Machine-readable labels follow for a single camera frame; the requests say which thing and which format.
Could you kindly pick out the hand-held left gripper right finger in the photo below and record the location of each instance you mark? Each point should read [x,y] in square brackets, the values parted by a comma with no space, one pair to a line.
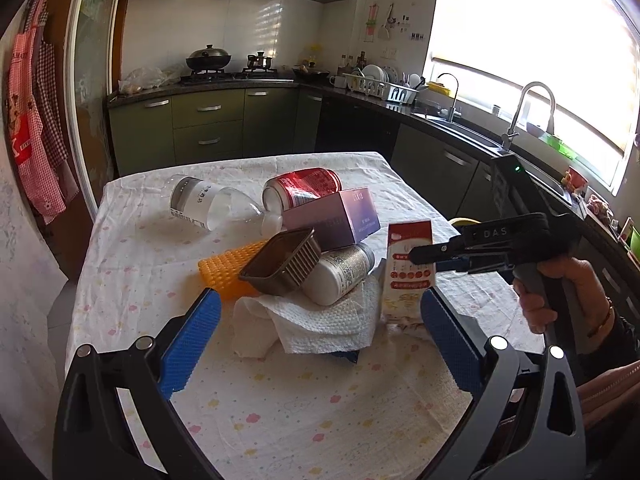
[450,340]

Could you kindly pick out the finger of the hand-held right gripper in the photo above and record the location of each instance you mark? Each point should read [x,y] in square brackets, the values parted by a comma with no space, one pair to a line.
[472,264]
[440,252]

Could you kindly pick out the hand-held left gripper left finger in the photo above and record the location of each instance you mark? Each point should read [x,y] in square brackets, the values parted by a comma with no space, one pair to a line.
[192,345]

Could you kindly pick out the yellow rimmed bin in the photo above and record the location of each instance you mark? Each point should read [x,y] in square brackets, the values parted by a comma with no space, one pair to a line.
[462,220]

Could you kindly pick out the red and white carton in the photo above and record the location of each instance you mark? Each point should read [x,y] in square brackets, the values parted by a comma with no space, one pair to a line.
[405,280]

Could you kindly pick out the purple cardboard box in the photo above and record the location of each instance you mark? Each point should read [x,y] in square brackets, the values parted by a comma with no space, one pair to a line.
[345,220]

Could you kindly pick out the blue and silver packet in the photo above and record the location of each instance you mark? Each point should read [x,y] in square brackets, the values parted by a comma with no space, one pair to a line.
[350,356]

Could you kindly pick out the white supplement bottle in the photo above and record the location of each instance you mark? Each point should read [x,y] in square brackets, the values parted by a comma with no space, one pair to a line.
[335,275]

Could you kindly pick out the white paper towel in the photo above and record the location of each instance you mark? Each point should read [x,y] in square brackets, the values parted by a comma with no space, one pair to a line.
[320,325]

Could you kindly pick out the brown square tin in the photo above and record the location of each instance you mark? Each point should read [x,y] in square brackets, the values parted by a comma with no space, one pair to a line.
[295,265]

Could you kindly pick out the red drink can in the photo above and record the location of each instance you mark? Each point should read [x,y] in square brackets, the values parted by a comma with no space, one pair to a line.
[305,185]

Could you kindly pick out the person's right forearm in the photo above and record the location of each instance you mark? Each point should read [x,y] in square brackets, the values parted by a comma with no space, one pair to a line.
[617,345]

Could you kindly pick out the person's right hand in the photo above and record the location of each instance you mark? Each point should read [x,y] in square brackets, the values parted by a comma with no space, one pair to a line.
[580,285]

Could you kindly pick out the orange spiky mat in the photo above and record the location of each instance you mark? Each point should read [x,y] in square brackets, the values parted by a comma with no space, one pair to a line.
[225,270]

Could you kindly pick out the red cup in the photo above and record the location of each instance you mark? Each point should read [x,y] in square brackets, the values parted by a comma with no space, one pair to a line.
[578,180]

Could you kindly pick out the pink cloth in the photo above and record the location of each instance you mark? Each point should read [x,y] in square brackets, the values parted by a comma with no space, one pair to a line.
[600,205]

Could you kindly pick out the green tray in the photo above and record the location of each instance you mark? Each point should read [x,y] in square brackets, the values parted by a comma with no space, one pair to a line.
[562,147]

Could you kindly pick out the tall steel faucet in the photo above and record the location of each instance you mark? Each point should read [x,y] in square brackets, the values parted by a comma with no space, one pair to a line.
[510,130]

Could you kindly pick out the steel kitchen sink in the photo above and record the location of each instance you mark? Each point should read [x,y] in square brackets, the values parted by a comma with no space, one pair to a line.
[465,127]

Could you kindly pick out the clear plastic bottle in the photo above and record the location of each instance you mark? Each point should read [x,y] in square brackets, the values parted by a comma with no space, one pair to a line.
[200,200]

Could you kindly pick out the small steel faucet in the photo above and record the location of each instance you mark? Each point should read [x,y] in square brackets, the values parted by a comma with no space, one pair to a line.
[454,95]

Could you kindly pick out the yellow cloth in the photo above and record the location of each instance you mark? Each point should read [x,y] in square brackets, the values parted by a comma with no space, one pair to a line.
[442,88]

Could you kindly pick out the pink zip jacket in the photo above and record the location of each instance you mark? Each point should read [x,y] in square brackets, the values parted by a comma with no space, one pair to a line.
[610,395]

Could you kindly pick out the white dish rack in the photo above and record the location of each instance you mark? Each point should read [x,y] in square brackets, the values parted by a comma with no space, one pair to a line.
[385,91]

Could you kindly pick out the stack of white plates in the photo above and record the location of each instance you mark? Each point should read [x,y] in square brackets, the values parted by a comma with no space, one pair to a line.
[374,74]

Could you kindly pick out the white mug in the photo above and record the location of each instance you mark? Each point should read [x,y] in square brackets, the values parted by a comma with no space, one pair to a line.
[337,81]

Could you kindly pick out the kitchen window with blinds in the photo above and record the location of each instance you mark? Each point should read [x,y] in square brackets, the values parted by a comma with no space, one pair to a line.
[530,25]

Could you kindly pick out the row of condiment bottles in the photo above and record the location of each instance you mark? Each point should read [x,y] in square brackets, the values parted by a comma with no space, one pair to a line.
[352,62]

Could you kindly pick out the green base cabinets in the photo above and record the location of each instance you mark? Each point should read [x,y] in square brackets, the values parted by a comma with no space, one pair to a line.
[210,125]

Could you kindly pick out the black frying pan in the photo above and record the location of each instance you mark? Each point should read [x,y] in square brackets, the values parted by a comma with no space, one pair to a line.
[310,72]

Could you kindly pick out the yellow flowers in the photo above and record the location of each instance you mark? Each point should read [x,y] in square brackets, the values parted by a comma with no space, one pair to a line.
[315,50]

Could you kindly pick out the small black pot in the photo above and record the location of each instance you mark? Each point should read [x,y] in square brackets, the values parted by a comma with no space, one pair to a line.
[260,61]

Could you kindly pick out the clear plastic bag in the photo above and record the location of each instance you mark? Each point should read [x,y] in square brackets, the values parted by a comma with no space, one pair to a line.
[147,80]

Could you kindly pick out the black gas stove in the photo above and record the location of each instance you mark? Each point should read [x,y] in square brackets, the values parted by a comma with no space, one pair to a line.
[225,77]

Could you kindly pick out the red checked apron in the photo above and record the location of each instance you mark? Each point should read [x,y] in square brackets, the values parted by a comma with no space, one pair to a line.
[32,125]
[52,110]

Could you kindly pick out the glass sliding door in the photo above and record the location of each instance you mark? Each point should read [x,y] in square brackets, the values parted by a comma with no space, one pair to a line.
[90,85]

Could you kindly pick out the black wok with lid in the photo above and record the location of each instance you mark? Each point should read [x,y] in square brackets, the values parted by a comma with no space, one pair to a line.
[207,60]

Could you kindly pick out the pink wall hanging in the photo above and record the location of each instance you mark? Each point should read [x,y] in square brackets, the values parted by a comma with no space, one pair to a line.
[372,22]

